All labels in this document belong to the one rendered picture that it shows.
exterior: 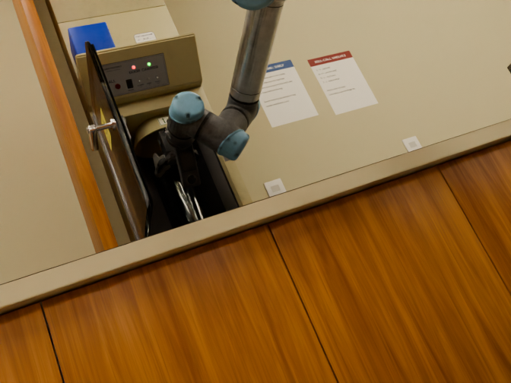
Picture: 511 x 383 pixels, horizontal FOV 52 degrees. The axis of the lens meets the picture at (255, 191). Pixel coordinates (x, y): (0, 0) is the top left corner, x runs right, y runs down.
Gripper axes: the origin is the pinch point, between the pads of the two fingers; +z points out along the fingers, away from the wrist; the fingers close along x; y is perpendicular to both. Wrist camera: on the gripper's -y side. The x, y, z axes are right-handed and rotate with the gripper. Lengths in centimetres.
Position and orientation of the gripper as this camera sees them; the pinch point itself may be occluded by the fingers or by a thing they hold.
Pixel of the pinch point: (175, 172)
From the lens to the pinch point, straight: 150.6
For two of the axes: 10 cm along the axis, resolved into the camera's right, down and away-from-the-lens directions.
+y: -3.8, -8.9, 2.5
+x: -8.9, 2.9, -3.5
